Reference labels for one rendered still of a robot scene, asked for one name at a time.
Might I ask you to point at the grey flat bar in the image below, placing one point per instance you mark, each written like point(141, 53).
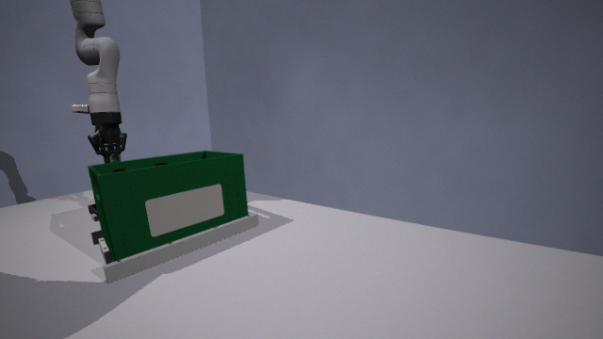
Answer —
point(136, 263)

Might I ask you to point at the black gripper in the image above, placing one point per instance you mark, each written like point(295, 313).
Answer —
point(107, 132)

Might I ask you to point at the dark green crate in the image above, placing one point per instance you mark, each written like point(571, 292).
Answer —
point(146, 206)

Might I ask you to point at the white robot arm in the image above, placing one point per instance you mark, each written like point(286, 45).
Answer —
point(88, 17)

